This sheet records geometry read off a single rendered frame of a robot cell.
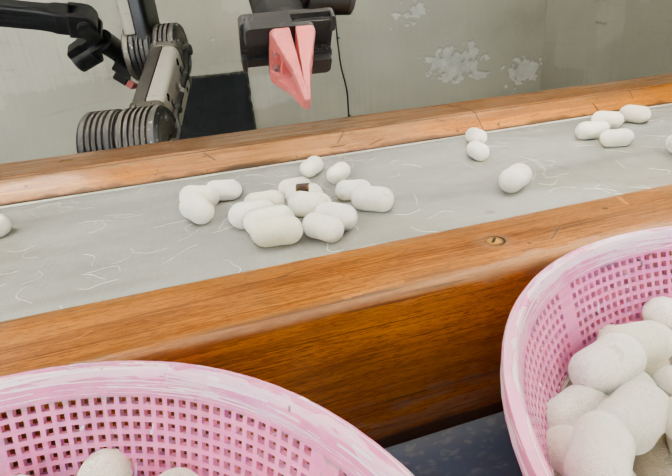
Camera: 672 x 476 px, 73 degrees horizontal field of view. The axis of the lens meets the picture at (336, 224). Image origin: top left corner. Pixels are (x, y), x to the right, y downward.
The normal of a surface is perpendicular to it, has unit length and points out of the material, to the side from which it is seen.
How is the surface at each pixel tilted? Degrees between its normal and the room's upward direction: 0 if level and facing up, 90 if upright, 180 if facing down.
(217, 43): 91
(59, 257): 0
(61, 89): 90
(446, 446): 0
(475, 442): 0
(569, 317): 72
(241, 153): 45
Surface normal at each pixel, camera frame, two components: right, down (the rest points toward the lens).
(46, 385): 0.15, 0.11
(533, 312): 0.74, -0.08
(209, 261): -0.08, -0.92
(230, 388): -0.42, 0.12
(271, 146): 0.14, -0.41
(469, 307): 0.28, 0.34
